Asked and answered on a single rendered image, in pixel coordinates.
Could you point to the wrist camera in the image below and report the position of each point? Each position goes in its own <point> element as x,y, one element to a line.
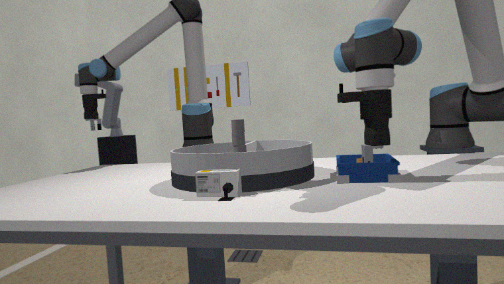
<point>347,94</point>

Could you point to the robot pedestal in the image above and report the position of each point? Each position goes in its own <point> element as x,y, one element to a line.
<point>206,268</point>

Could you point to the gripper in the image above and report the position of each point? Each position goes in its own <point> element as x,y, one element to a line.
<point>94,105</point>
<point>376,118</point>

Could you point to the white control box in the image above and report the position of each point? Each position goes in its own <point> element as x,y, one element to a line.
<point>213,181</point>

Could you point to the white wall board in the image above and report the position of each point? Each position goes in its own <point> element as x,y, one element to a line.
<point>228,87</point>

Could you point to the steel bushing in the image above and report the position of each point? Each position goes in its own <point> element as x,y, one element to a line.
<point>237,141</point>

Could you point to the dark floor grate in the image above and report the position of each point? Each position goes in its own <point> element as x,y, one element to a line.
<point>244,256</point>

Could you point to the jointed stand on black box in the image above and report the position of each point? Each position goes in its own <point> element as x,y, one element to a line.
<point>116,150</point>

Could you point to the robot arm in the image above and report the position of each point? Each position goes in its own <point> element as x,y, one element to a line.
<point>194,71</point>
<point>472,110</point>

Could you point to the blue crate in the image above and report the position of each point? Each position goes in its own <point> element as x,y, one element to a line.
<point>366,172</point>

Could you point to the grey turntable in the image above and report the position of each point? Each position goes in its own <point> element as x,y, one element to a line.
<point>268,165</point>

